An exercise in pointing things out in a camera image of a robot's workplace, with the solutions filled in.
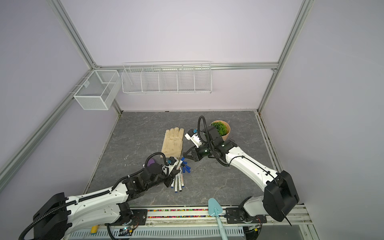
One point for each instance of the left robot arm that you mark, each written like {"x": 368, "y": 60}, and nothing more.
{"x": 62, "y": 215}

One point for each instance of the white marker pen one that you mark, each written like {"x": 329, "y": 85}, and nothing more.
{"x": 178, "y": 165}

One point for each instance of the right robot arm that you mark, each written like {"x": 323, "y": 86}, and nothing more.
{"x": 280, "y": 194}

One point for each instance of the beige fabric glove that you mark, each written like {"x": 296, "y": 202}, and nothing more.
{"x": 173, "y": 143}

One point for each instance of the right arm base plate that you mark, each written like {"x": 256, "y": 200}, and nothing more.
{"x": 236, "y": 215}

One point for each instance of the yellow handled tool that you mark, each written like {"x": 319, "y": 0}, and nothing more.
{"x": 94, "y": 230}

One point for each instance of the tan pot with green plant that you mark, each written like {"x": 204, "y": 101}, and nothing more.
{"x": 223, "y": 128}

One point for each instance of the white marker pen five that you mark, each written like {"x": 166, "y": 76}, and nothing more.
{"x": 179, "y": 183}

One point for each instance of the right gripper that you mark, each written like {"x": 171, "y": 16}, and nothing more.
{"x": 194, "y": 157}

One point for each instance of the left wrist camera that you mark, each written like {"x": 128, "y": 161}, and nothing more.
{"x": 171, "y": 163}

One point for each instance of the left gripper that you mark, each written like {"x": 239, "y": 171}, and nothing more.
{"x": 168, "y": 182}

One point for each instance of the light blue shovel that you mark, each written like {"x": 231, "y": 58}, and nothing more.
{"x": 215, "y": 210}

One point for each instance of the white mesh box basket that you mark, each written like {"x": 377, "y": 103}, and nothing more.
{"x": 99, "y": 90}

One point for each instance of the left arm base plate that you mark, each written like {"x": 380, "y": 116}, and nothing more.
{"x": 135, "y": 217}

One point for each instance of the white marker pen six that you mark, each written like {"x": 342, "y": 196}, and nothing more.
{"x": 182, "y": 180}

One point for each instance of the white marker pen four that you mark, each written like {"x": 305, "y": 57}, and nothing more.
{"x": 176, "y": 184}

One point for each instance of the white wire shelf basket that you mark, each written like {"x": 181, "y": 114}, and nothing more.
{"x": 167, "y": 77}

